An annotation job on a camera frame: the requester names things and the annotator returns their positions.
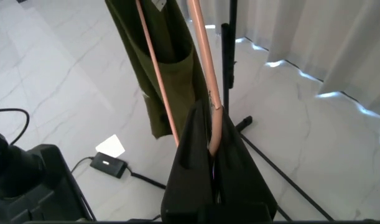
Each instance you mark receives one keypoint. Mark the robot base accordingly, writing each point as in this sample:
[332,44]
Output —
[37,186]

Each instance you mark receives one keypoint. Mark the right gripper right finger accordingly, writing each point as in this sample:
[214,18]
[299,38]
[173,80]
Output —
[242,180]

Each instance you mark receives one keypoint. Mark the black clothes rack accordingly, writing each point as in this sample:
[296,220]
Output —
[228,46]

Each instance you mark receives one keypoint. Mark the pink clothes hanger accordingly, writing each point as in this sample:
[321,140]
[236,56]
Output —
[206,62]

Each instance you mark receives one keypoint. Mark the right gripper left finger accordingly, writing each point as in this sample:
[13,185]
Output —
[189,174]

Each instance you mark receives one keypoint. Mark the green shirt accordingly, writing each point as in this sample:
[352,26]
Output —
[177,81]

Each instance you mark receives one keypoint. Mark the white curtain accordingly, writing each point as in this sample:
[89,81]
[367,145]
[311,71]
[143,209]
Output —
[317,37]

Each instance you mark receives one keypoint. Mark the black power adapter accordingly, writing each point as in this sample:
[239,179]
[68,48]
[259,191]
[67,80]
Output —
[109,165]

